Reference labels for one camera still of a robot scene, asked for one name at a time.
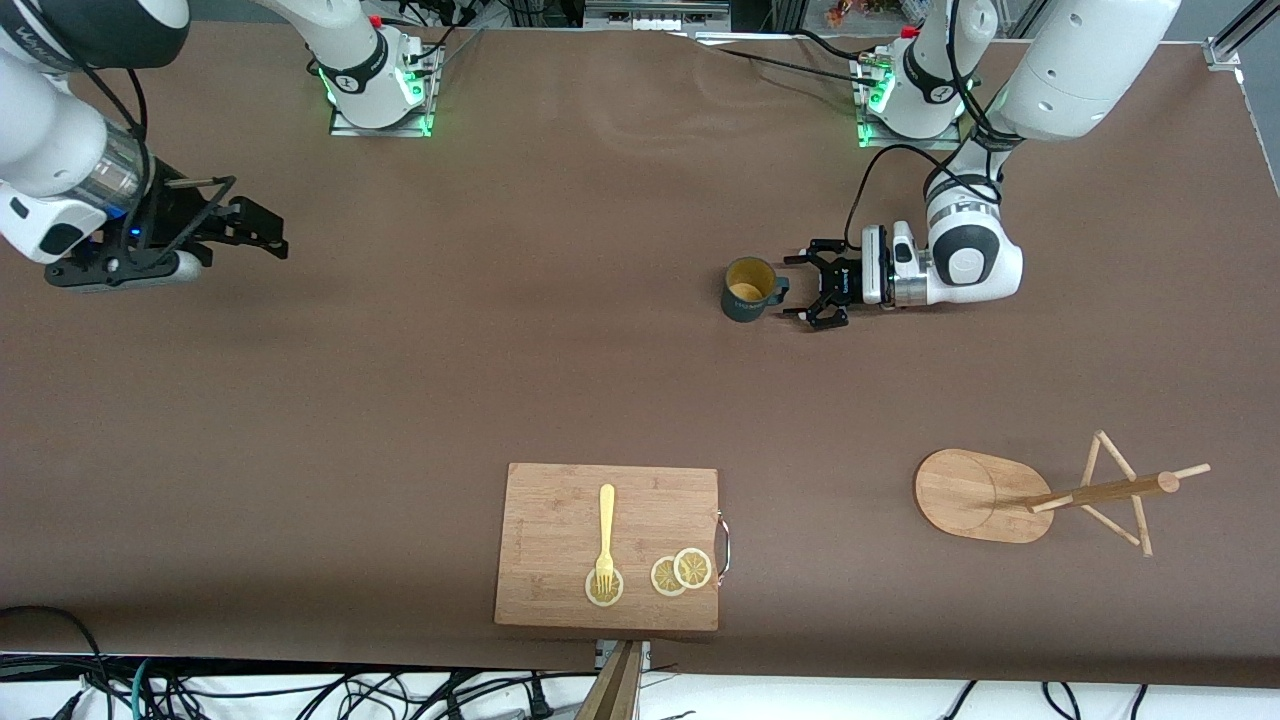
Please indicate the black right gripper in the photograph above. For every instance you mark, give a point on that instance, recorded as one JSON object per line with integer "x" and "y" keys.
{"x": 176, "y": 222}

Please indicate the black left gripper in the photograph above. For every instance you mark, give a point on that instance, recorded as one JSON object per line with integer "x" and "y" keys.
{"x": 843, "y": 280}

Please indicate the dark teal mug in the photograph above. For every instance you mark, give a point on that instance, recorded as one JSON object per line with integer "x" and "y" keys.
{"x": 745, "y": 306}

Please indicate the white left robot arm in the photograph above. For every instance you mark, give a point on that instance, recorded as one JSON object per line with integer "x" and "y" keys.
{"x": 1070, "y": 70}

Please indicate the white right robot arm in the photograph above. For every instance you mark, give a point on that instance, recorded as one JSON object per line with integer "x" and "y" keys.
{"x": 50, "y": 150}

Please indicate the wooden mug rack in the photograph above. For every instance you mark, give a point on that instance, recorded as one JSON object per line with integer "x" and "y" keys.
{"x": 970, "y": 495}

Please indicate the grey power strip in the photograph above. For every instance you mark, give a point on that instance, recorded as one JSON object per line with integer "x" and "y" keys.
{"x": 655, "y": 14}

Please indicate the yellow plastic fork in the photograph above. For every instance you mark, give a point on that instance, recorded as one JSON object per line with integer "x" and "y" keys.
{"x": 606, "y": 520}

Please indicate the bamboo cutting board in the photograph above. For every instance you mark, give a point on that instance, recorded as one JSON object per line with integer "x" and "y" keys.
{"x": 550, "y": 520}

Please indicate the lemon slice under fork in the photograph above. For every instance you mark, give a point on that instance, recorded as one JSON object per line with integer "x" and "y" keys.
{"x": 616, "y": 592}

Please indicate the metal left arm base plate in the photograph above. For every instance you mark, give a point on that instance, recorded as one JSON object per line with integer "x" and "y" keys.
{"x": 905, "y": 144}

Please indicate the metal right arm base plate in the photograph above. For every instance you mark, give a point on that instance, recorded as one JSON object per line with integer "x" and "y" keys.
{"x": 420, "y": 126}

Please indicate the metal post bracket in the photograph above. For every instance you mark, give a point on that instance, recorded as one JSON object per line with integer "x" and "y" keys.
{"x": 645, "y": 652}

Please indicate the wooden camera post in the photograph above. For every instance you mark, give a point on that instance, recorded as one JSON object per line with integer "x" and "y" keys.
{"x": 612, "y": 690}

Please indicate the metal table corner bracket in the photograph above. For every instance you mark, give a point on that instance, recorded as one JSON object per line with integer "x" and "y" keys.
{"x": 1222, "y": 55}

